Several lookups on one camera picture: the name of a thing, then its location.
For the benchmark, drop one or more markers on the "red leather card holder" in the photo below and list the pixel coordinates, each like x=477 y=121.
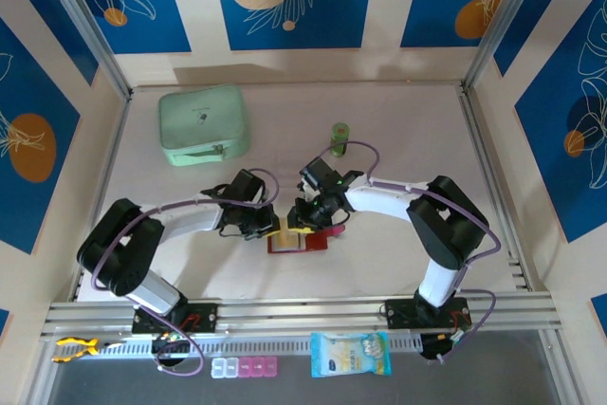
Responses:
x=315 y=244

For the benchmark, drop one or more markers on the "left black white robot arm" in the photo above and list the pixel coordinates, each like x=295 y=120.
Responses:
x=123 y=253

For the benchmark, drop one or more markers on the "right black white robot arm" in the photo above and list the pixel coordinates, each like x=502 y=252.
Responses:
x=446 y=229

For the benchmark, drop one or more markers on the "small green bottle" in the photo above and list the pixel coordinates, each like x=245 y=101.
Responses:
x=339 y=132

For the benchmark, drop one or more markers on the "mint green zip pouch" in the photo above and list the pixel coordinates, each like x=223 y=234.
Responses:
x=201 y=120

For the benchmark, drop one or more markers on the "blue wet wipes packet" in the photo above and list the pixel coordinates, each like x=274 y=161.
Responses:
x=351 y=355

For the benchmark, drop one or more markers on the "white pink pill organizer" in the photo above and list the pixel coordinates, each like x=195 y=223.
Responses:
x=244 y=368

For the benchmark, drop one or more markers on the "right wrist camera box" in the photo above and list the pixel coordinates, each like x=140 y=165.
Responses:
x=317 y=171

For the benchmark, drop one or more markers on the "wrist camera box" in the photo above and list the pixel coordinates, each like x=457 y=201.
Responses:
x=246 y=187
x=317 y=171

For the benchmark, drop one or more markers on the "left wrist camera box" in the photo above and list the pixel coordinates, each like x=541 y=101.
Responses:
x=246 y=187

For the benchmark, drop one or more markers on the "aluminium mounting rail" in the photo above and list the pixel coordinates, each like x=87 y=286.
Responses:
x=303 y=315

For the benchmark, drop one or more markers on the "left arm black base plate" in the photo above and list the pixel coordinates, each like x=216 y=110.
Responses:
x=204 y=317

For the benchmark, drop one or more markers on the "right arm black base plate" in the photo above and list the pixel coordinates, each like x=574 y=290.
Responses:
x=400 y=315

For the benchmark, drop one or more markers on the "aluminium side rail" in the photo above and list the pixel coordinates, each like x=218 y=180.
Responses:
x=113 y=149
x=471 y=115

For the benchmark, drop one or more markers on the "aluminium frame post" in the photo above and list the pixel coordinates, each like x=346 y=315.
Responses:
x=505 y=21
x=84 y=21

